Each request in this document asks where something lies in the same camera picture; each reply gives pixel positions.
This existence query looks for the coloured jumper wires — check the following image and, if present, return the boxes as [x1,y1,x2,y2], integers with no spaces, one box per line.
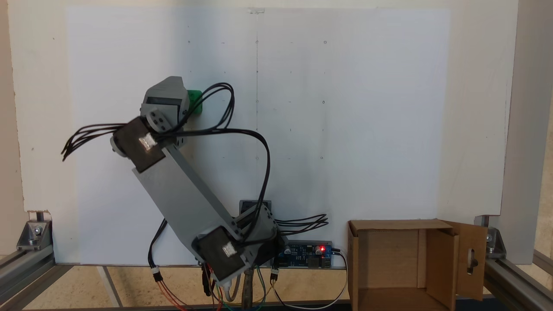
[201,263,268,311]

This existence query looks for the blue circuit board red LED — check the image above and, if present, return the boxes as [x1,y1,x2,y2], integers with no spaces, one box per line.
[272,240,334,269]

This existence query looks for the thin white cable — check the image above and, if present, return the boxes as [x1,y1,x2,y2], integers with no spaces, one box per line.
[272,251,349,311]

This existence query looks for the green die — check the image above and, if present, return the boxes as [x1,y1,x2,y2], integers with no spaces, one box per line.
[187,89,203,115]

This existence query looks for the red orange wires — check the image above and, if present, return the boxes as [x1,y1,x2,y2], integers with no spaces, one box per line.
[156,279,188,311]

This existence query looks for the black cable bundle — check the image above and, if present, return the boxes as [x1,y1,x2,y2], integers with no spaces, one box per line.
[272,214,330,236]

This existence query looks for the black cable white connector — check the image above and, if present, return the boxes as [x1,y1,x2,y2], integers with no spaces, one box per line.
[148,218,170,283]

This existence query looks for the brown cardboard box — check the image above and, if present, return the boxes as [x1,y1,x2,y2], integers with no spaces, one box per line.
[347,218,489,311]

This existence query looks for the metal corner bracket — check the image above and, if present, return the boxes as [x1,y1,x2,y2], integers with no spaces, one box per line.
[16,211,53,252]
[474,215,507,260]

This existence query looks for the aluminium frame rail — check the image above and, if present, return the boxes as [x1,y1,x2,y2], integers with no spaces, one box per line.
[483,248,553,311]
[0,248,73,311]

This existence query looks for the large white paper sheet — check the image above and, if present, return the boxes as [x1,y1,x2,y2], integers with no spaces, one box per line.
[66,6,452,265]

